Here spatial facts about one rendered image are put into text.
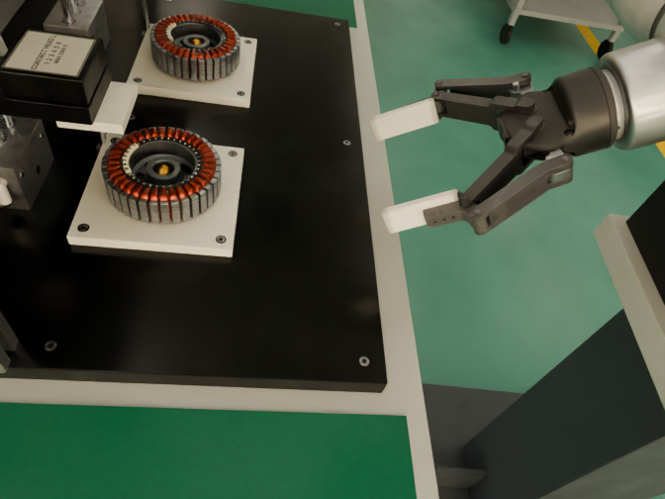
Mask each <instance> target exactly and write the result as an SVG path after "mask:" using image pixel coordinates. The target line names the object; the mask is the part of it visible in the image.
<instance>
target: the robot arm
mask: <svg viewBox="0 0 665 499"><path fill-rule="evenodd" d="M609 1H610V3H611V6H612V8H613V10H614V12H615V14H616V16H617V18H618V20H619V21H620V23H621V24H622V26H623V27H624V29H625V30H626V31H627V33H628V34H629V35H630V36H631V37H632V38H633V40H634V41H635V42H636V44H635V45H632V46H629V47H626V48H622V49H619V50H614V51H611V52H608V53H606V54H604V55H603V56H602V57H601V58H600V60H599V62H598V64H597V67H594V66H590V67H587V68H584V69H580V70H577V71H574V72H571V73H567V74H564V75H561V76H558V77H556V78H555V79H554V81H553V82H552V84H551V86H550V87H549V88H547V89H546V90H542V91H533V90H532V81H531V73H530V72H522V73H518V74H514V75H510V76H501V77H476V78H452V79H440V80H437V81H436V82H435V83H434V87H435V88H434V92H433V93H432V94H431V96H430V97H429V98H426V99H423V100H420V101H417V102H413V103H410V104H407V105H405V106H404V107H402V108H399V109H395V110H392V111H389V112H386V113H383V114H380V115H377V116H374V117H370V119H369V120H370V124H371V126H372V129H373V132H374V134H375V137H376V140H377V141H382V140H385V139H388V138H391V137H395V136H398V135H401V134H404V133H407V132H410V131H413V130H417V129H420V128H423V127H426V126H430V125H433V124H436V123H438V122H439V119H440V120H441V118H442V117H445V118H450V119H456V120H461V121H467V122H472V123H477V124H483V125H488V126H491V127H492V129H494V130H496V131H499V135H500V138H501V140H502V141H503V142H504V146H505V150H504V151H503V152H502V154H501V155H500V156H499V157H498V158H497V159H496V160H495V161H494V162H493V163H492V164H491V165H490V166H489V167H488V168H487V169H486V170H485V171H484V172H483V173H482V174H481V175H480V176H479V177H478V178H477V179H476V180H475V181H474V182H473V184H472V185H471V186H470V187H469V188H468V189H467V190H466V191H465V192H464V193H462V192H461V193H460V191H458V189H453V190H449V191H445V192H442V193H438V194H434V195H431V196H428V197H424V198H421V199H417V200H413V201H410V202H406V203H402V204H398V205H395V206H391V207H387V208H384V209H382V210H381V214H382V217H383V219H384V221H385V224H386V226H387V228H388V231H389V233H391V234H392V233H396V232H400V231H404V230H407V229H411V228H414V227H418V226H422V225H427V227H428V228H434V227H438V226H442V225H446V224H450V223H454V222H458V221H465V222H467V223H469V225H470V226H471V227H472V228H473V229H474V233H475V234H476V235H478V236H483V235H485V234H487V233H488V232H490V231H491V230H493V229H494V228H496V227H497V226H498V225H500V224H501V223H503V222H504V221H506V220H507V219H509V218H510V217H511V216H513V215H514V214H515V213H516V212H518V211H519V210H521V209H522V208H523V207H525V206H526V205H528V204H529V203H531V202H532V201H534V200H535V199H536V198H538V197H539V196H541V195H542V194H544V193H545V192H546V191H548V190H550V189H553V188H556V187H558V186H561V185H564V184H567V183H569V182H571V181H572V180H573V156H579V155H583V154H587V153H591V152H594V151H598V150H604V149H608V148H610V147H611V146H612V145H614V146H615V147H616V148H617V149H619V150H623V151H625V150H634V149H638V148H642V147H645V146H649V145H653V144H657V143H660V142H664V141H665V0H609ZM448 89H450V92H447V90H448ZM509 89H510V90H509ZM503 110H504V111H503ZM565 153H568V154H565ZM535 160H542V162H541V163H539V164H538V165H536V166H534V167H533V168H532V169H530V170H529V171H527V172H526V173H524V174H523V175H521V174H522V173H523V172H524V171H525V170H526V169H527V168H528V167H529V166H530V165H531V164H532V163H533V162H534V161H535ZM517 175H521V176H520V177H518V178H517V179H516V180H514V181H513V182H511V181H512V180H513V179H514V178H515V177H516V176H517ZM510 182H511V183H510ZM509 183H510V184H509ZM460 195H461V196H460Z"/></svg>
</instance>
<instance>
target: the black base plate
mask: <svg viewBox="0 0 665 499"><path fill-rule="evenodd" d="M57 1H58V0H26V1H25V3H24V4H23V5H22V7H21V8H20V9H19V11H18V12H17V13H16V15H15V16H14V17H13V19H12V20H11V21H10V23H9V24H8V26H7V27H6V28H5V30H4V31H3V32H2V34H1V37H2V39H3V41H4V43H5V45H6V47H7V48H10V47H11V45H12V44H13V42H14V41H15V40H16V39H17V37H18V36H19V35H20V33H21V32H22V30H23V29H25V28H27V29H34V30H41V31H44V30H45V29H44V25H43V23H44V21H45V20H46V18H47V17H48V14H49V13H50V11H51V10H52V8H53V7H54V5H55V4H56V2H57ZM101 1H103V3H104V8H105V14H106V20H107V25H108V31H109V37H110V41H109V43H108V45H107V47H106V49H105V53H106V57H107V61H110V65H111V70H112V76H113V78H112V80H111V81H114V82H122V83H127V80H128V78H129V75H130V73H131V70H132V68H133V65H134V62H135V60H136V57H137V55H138V52H139V50H140V47H141V44H142V42H143V36H142V32H143V31H144V26H143V10H142V2H141V0H101ZM147 8H148V16H149V23H150V24H155V23H157V22H158V21H159V20H162V19H163V18H166V17H169V16H172V15H177V14H180V15H181V14H184V13H186V14H187V15H188V14H190V13H192V14H194V15H195V17H196V14H200V15H202V16H203V15H206V16H209V17H210V16H211V17H213V18H217V19H219V20H221V21H223V22H225V23H227V24H228V25H230V26H232V27H233V28H234V29H235V30H236V31H237V33H238V35H239V36H240V37H244V38H251V39H257V43H256V53H255V62H254V70H253V78H252V87H251V95H250V104H249V108H245V107H238V106H230V105H222V104H215V103H207V102H199V101H191V100H183V99H175V98H167V97H159V96H151V95H143V94H138V97H137V99H136V102H135V105H134V108H133V111H132V113H131V116H130V119H129V122H128V124H127V127H126V129H125V132H124V135H126V134H130V133H131V132H133V131H140V129H144V128H146V129H148V128H151V127H156V129H157V131H158V127H165V130H167V128H168V127H172V128H175V130H176V129H177V128H178V129H183V130H184V131H190V132H192V133H193V134H197V135H199V136H201V139H202V138H204V139H206V140H207V141H208V143H211V144H212V145H215V146H223V147H232V148H241V149H244V155H243V164H242V173H241V182H240V190H239V198H238V207H237V223H236V232H235V240H234V249H233V256H232V257H229V256H216V255H204V254H192V253H180V252H167V251H155V250H142V249H118V248H105V247H93V246H81V245H71V244H70V243H69V242H68V239H67V237H66V236H67V233H68V231H69V228H70V226H71V223H72V221H73V218H74V216H75V213H76V210H77V208H78V205H79V203H80V200H81V198H82V195H83V192H84V190H85V187H86V185H87V182H88V180H89V177H90V174H91V172H92V169H93V167H94V164H95V162H96V159H97V156H98V154H99V152H98V151H97V148H96V147H97V145H98V144H99V139H98V135H97V132H95V131H86V130H77V129H69V128H61V127H58V126H57V123H56V121H49V120H42V122H43V125H44V128H45V131H46V134H47V139H48V142H49V145H50V148H51V151H52V155H53V158H54V160H53V162H52V164H51V166H50V168H49V171H48V173H47V176H46V178H45V180H44V182H43V184H42V187H41V189H40V191H39V193H38V195H37V197H36V199H35V201H34V204H33V206H32V208H31V210H24V209H13V208H1V207H0V311H1V313H2V314H3V316H4V318H5V319H6V321H7V322H8V324H9V325H10V327H11V329H12V330H13V332H14V333H15V335H16V337H17V338H18V340H19V341H18V344H17V346H16V349H15V351H13V350H4V352H5V353H7V355H8V356H9V358H10V359H11V361H10V364H9V366H8V369H7V371H6V372H4V373H0V378H19V379H43V380H68V381H94V382H119V383H143V384H168V385H193V386H219V387H243V388H268V389H293V390H318V391H343V392H368V393H382V392H383V390H384V388H385V387H386V385H387V383H388V380H387V371H386V362H385V353H384V344H383V335H382V326H381V317H380V307H379V298H378V289H377V280H376V270H375V261H374V252H373V243H372V234H371V225H370V216H369V206H368V197H367V188H366V179H365V169H364V160H363V151H362V142H361V133H360V124H359V115H358V106H357V96H356V87H355V78H354V69H353V59H352V50H351V41H350V32H349V23H348V20H343V19H336V18H330V17H324V16H317V15H311V14H305V13H298V12H292V11H286V10H279V9H273V8H267V7H260V6H254V5H248V4H241V3H236V2H230V1H223V0H171V1H169V0H147Z"/></svg>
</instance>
